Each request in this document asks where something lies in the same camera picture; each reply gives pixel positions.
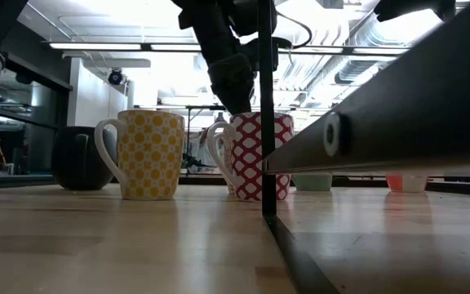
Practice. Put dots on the black mug red interior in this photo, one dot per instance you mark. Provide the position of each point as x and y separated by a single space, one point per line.
76 159

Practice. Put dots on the black ceiling spotlight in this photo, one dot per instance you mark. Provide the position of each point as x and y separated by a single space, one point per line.
115 77

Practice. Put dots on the red lattice patterned mug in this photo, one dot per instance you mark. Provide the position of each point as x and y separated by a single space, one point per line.
247 155

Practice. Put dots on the black metal divider frame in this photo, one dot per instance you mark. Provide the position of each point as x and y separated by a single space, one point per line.
382 122

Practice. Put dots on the long ceiling light fixture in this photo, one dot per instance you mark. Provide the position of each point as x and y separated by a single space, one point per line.
96 46

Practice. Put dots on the yellow dotted white mug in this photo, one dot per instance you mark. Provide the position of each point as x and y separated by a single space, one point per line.
149 155

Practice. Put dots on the green mug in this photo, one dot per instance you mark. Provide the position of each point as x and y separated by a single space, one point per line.
312 183

